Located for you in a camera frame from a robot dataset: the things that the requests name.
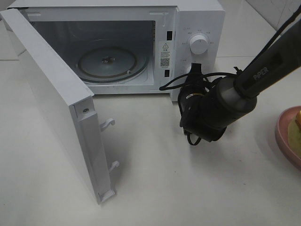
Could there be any white microwave door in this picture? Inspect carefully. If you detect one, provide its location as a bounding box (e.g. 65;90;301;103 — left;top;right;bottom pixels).
0;9;119;204

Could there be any upper white power knob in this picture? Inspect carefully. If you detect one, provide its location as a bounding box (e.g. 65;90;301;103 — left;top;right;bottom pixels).
190;34;209;55

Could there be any white warning label sticker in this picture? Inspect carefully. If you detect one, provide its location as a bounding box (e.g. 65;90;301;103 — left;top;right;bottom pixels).
159;41;172;68

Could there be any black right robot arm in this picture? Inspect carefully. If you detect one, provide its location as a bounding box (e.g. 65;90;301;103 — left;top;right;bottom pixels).
178;8;301;145

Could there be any white bread sandwich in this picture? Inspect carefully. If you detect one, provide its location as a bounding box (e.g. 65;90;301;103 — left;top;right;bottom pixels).
288;111;301;155

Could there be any glass microwave turntable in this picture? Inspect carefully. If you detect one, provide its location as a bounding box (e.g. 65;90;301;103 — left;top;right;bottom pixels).
75;40;151;84

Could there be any white microwave oven body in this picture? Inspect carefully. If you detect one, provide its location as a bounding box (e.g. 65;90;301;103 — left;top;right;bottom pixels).
6;0;225;95

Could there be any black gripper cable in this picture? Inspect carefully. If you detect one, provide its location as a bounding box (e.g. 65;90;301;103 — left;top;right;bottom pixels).
159;72;231;91

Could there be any pink round plate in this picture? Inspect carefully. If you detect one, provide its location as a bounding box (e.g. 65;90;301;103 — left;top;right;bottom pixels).
275;106;301;171

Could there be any lower white timer knob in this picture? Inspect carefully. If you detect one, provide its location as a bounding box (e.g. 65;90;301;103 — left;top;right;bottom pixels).
186;65;193;78

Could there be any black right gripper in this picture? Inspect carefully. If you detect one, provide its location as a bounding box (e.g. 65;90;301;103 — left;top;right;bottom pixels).
183;63;212;94

